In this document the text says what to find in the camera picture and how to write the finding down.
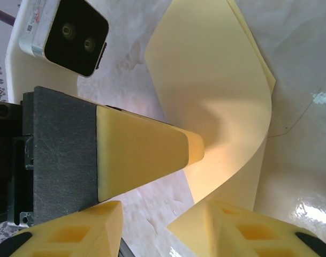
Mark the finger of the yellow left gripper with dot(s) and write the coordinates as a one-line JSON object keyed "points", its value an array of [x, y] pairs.
{"points": [[138, 155]]}

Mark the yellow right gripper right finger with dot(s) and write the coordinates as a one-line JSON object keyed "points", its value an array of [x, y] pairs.
{"points": [[232, 235]]}

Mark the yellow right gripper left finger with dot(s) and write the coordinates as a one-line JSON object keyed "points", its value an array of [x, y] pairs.
{"points": [[71, 235]]}

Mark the yellow paper sheet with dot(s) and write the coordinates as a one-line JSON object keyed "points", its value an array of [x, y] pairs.
{"points": [[219, 80]]}

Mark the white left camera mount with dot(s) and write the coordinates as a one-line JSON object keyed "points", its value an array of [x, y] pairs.
{"points": [[23, 77]]}

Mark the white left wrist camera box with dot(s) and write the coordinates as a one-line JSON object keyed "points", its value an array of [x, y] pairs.
{"points": [[71, 34]]}

